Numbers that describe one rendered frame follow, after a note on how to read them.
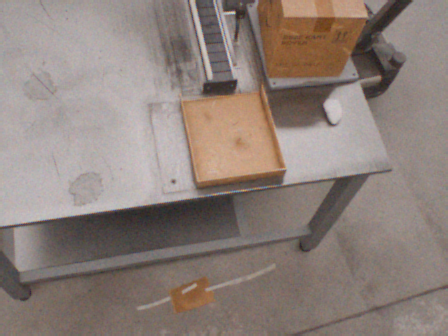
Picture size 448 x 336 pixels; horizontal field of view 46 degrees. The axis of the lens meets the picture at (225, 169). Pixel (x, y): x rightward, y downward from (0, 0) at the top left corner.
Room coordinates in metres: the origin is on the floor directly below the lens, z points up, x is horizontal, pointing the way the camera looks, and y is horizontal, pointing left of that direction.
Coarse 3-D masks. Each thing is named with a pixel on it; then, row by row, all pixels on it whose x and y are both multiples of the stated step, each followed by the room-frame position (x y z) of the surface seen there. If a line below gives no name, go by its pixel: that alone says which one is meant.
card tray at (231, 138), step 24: (240, 96) 0.98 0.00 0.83; (264, 96) 0.98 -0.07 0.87; (192, 120) 0.86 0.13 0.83; (216, 120) 0.88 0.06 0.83; (240, 120) 0.89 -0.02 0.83; (264, 120) 0.91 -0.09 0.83; (192, 144) 0.78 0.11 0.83; (216, 144) 0.79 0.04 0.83; (240, 144) 0.81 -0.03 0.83; (264, 144) 0.83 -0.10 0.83; (216, 168) 0.71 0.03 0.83; (240, 168) 0.73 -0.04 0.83; (264, 168) 0.75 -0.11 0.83
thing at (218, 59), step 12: (204, 0) 1.31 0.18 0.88; (192, 12) 1.24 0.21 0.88; (204, 12) 1.25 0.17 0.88; (204, 24) 1.20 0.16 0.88; (216, 24) 1.21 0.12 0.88; (204, 36) 1.15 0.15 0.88; (216, 36) 1.16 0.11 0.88; (216, 48) 1.11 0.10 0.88; (216, 60) 1.07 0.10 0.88; (228, 60) 1.08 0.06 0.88; (216, 72) 1.02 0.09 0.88; (228, 72) 1.03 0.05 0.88
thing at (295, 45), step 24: (264, 0) 1.28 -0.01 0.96; (288, 0) 1.13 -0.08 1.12; (312, 0) 1.15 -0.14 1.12; (336, 0) 1.16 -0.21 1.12; (360, 0) 1.18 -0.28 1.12; (264, 24) 1.22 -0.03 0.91; (288, 24) 1.07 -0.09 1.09; (312, 24) 1.09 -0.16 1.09; (336, 24) 1.10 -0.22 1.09; (360, 24) 1.12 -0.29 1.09; (264, 48) 1.16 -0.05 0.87; (288, 48) 1.07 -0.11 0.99; (312, 48) 1.09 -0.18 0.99; (336, 48) 1.11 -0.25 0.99; (288, 72) 1.08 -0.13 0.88; (312, 72) 1.10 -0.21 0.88; (336, 72) 1.12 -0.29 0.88
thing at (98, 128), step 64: (0, 0) 1.17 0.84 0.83; (64, 0) 1.23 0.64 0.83; (128, 0) 1.29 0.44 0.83; (256, 0) 1.41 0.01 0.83; (0, 64) 0.92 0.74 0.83; (64, 64) 0.97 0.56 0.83; (128, 64) 1.02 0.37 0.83; (256, 64) 1.12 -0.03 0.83; (0, 128) 0.70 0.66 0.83; (64, 128) 0.75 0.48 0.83; (128, 128) 0.79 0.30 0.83; (320, 128) 0.93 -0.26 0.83; (0, 192) 0.51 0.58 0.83; (64, 192) 0.55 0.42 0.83; (128, 192) 0.59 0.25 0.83; (192, 192) 0.63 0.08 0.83
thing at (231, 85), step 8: (184, 0) 1.29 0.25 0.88; (184, 8) 1.28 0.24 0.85; (216, 8) 1.28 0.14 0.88; (192, 24) 1.19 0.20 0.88; (192, 32) 1.16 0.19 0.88; (192, 40) 1.14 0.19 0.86; (224, 40) 1.15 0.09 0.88; (192, 48) 1.13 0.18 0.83; (200, 56) 1.07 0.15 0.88; (200, 64) 1.04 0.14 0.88; (200, 72) 1.01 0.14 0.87; (232, 72) 1.03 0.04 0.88; (200, 80) 1.00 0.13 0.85; (208, 88) 0.97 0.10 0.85; (216, 88) 0.98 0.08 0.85; (224, 88) 0.99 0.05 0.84; (232, 88) 1.00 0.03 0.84
